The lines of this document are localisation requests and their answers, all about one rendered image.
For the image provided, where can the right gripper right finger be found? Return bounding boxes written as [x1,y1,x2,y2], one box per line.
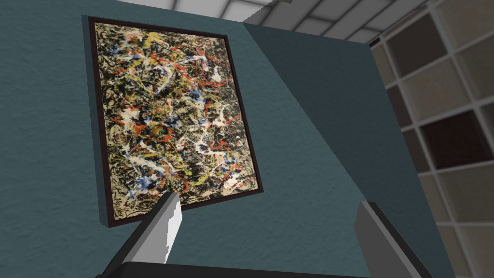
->
[354,201,435,278]

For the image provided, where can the framed abstract splatter painting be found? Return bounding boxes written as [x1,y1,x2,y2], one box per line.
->
[82,14,265,228]

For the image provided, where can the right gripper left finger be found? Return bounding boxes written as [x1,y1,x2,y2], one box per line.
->
[101,191,183,277]

